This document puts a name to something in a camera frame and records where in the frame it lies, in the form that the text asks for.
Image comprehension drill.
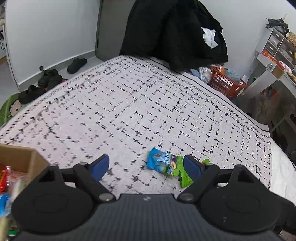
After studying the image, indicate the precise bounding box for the light green fruit snack pouch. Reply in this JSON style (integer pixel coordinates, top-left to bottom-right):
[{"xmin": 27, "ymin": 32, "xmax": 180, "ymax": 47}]
[{"xmin": 180, "ymin": 155, "xmax": 210, "ymax": 188}]

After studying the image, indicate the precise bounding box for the blue green snack pouch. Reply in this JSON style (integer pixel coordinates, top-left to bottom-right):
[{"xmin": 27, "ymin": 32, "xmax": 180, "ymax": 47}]
[{"xmin": 147, "ymin": 148, "xmax": 185, "ymax": 177}]

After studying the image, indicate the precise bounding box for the red chocolate bar wrapper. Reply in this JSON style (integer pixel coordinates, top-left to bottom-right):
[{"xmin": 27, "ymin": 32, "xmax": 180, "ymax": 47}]
[{"xmin": 0, "ymin": 166, "xmax": 11, "ymax": 193}]

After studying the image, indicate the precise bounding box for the blue candy wrapper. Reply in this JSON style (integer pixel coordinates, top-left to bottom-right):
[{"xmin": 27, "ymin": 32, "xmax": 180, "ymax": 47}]
[{"xmin": 0, "ymin": 194, "xmax": 11, "ymax": 217}]

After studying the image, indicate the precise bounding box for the brown cardboard box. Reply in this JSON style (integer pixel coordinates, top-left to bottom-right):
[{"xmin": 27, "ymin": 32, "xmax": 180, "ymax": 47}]
[{"xmin": 0, "ymin": 144, "xmax": 49, "ymax": 184}]

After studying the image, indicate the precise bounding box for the white patterned black-marked blanket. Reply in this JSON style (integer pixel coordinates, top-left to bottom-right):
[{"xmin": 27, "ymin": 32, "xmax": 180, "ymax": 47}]
[{"xmin": 1, "ymin": 56, "xmax": 271, "ymax": 195}]

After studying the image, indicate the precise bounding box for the red plastic basket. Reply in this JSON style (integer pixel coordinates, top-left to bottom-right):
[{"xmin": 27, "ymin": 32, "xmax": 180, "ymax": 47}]
[{"xmin": 209, "ymin": 66, "xmax": 247, "ymax": 98}]

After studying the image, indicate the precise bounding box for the green cartoon floor mat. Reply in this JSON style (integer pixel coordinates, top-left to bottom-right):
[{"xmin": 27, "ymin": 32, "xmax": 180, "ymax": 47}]
[{"xmin": 0, "ymin": 93, "xmax": 30, "ymax": 126}]

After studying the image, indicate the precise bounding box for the black shoes pile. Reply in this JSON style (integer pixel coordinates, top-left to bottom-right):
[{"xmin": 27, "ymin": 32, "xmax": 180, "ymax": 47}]
[{"xmin": 18, "ymin": 69, "xmax": 63, "ymax": 104}]

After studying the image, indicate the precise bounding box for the black slipper near door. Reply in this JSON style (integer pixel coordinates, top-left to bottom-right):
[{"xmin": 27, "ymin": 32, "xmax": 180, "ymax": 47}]
[{"xmin": 67, "ymin": 58, "xmax": 87, "ymax": 74}]

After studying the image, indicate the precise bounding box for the white desk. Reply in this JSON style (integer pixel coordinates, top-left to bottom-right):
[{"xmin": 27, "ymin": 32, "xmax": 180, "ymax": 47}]
[{"xmin": 238, "ymin": 52, "xmax": 296, "ymax": 130}]

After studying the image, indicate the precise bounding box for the black coat over chair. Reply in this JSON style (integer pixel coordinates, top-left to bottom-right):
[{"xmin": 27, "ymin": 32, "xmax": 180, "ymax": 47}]
[{"xmin": 120, "ymin": 1, "xmax": 228, "ymax": 70}]

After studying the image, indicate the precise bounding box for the grey drawer organizer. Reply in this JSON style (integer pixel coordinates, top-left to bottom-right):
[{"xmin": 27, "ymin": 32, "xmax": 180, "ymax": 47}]
[{"xmin": 263, "ymin": 28, "xmax": 295, "ymax": 70}]

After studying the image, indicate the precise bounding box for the grey door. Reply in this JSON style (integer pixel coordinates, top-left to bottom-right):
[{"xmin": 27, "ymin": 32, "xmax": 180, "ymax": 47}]
[{"xmin": 95, "ymin": 0, "xmax": 135, "ymax": 61}]

